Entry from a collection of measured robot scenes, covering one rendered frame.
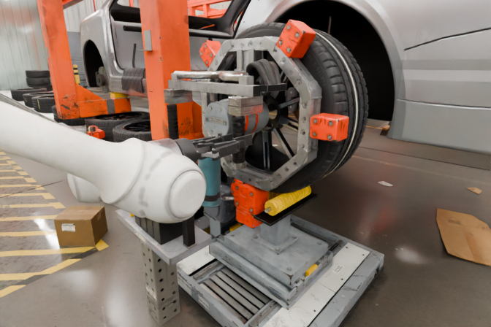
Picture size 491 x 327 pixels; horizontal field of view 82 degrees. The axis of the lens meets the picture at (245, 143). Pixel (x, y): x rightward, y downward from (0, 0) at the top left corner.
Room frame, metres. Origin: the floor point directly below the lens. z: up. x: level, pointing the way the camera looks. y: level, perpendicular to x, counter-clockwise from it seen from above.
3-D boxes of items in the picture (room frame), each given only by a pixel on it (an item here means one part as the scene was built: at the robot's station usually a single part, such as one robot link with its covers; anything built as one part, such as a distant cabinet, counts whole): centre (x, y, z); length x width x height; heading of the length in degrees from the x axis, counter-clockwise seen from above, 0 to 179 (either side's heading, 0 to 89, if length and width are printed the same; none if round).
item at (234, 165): (0.76, 0.02, 0.83); 0.04 x 0.04 x 0.16
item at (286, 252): (1.17, -0.14, 0.32); 0.40 x 0.30 x 0.28; 46
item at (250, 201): (1.08, -0.05, 0.48); 0.16 x 0.12 x 0.17; 136
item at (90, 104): (3.01, 1.52, 0.69); 0.52 x 0.17 x 0.35; 136
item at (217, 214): (1.48, 0.04, 0.26); 0.42 x 0.18 x 0.35; 136
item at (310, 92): (1.05, -0.02, 0.85); 0.54 x 0.07 x 0.54; 46
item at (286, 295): (1.19, -0.12, 0.13); 0.50 x 0.36 x 0.10; 46
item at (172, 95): (1.02, 0.24, 0.93); 0.09 x 0.05 x 0.05; 136
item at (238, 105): (0.78, 0.00, 0.93); 0.09 x 0.05 x 0.05; 136
